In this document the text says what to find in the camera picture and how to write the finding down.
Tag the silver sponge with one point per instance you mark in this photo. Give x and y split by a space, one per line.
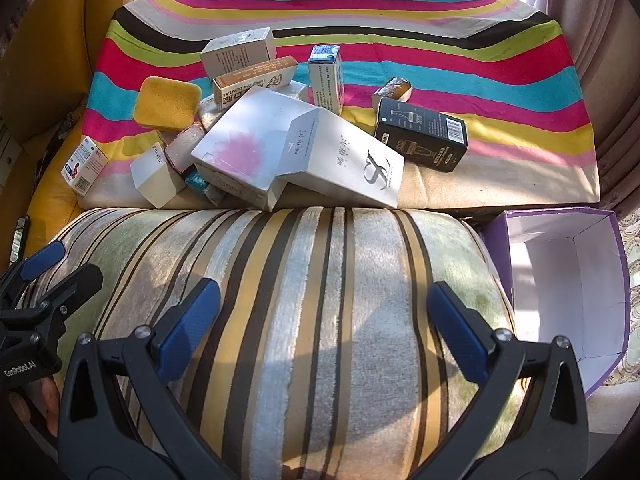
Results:
182 147

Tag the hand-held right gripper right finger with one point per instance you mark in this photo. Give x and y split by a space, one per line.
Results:
457 332

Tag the large white box black lettering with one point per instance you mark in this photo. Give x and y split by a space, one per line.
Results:
345 160

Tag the black product box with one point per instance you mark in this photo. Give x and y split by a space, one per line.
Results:
420 130

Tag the gold foil item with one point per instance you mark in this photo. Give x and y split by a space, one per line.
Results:
392 91

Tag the red blue white medicine box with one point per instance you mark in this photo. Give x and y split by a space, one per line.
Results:
85 162

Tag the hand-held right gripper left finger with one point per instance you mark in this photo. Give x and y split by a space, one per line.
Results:
192 322

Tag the large white box pink print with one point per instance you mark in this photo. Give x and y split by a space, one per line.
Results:
240 145

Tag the yellow leather sofa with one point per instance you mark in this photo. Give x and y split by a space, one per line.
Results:
60 35

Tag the small white box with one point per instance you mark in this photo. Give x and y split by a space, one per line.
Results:
155 180
300 92

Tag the person's left hand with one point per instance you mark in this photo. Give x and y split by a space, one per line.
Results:
47 405

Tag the striped velvet cushion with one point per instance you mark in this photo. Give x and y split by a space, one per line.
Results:
325 310

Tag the purple cardboard box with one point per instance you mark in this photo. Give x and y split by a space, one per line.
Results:
550 285

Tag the yellow sponge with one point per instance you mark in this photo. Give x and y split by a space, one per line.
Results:
165 102

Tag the dark flat object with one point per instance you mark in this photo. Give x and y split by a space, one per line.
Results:
20 237

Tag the grey box with figure print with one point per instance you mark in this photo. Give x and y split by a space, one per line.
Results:
235 55

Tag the orange and white box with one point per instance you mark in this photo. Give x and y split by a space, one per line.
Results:
255 82

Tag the multicolour striped cloth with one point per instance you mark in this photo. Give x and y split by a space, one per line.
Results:
400 25

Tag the blue and white box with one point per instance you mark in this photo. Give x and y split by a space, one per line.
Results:
325 80

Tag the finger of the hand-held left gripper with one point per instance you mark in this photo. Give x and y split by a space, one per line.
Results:
45 260
75 282

